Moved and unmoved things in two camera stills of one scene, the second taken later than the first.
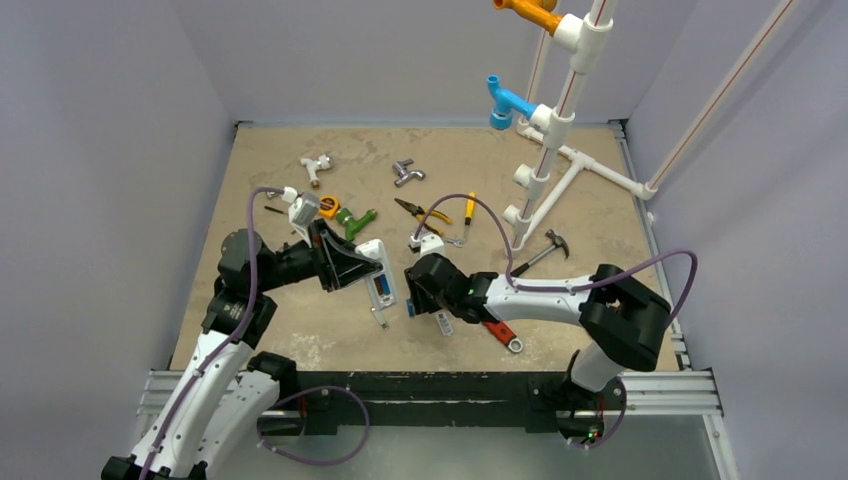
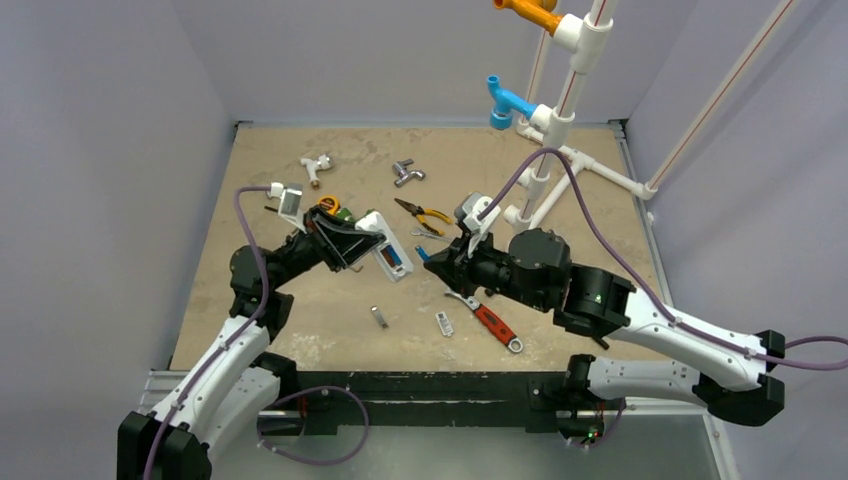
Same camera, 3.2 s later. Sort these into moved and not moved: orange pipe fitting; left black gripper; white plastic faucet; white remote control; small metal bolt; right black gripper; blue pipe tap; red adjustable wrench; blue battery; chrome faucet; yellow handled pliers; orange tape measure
Moved: right black gripper; blue battery; left black gripper; white remote control
Not moved: white plastic faucet; chrome faucet; blue pipe tap; yellow handled pliers; small metal bolt; orange tape measure; orange pipe fitting; red adjustable wrench
